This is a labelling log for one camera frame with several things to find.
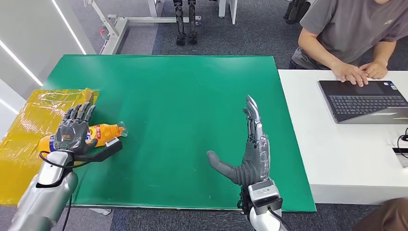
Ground green desk mat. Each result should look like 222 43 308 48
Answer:
42 54 317 213

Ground white desk leg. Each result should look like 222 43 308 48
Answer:
217 0 239 26

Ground white table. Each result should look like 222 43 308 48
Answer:
278 69 408 205

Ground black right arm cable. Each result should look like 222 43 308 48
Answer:
236 188 293 231

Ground person's right hand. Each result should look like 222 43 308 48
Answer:
330 61 370 88

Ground white metal frame stand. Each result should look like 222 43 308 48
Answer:
83 0 203 55

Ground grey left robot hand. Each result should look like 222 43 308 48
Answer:
52 102 100 156

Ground person's hand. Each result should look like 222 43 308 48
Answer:
330 61 370 88
358 60 389 80

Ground brown object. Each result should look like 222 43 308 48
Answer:
352 198 408 231

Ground person's left hand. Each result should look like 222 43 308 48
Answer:
358 60 389 80

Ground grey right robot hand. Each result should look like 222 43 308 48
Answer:
206 95 271 188

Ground dark grey laptop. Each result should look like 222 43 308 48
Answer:
317 79 408 125

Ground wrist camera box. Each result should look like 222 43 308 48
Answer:
247 179 284 216
91 137 124 162

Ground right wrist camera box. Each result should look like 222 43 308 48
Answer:
247 179 284 216

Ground person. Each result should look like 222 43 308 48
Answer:
288 0 408 88

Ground orange bottle with label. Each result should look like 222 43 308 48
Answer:
37 121 128 154

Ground black robot legs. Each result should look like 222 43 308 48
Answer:
283 0 309 26

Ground black cable on table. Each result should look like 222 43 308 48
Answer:
396 127 408 159

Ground yellow film wrapped box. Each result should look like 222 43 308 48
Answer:
0 88 101 205

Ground black silver humanoid robot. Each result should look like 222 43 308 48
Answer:
172 0 200 47

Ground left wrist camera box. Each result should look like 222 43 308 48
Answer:
91 137 124 162

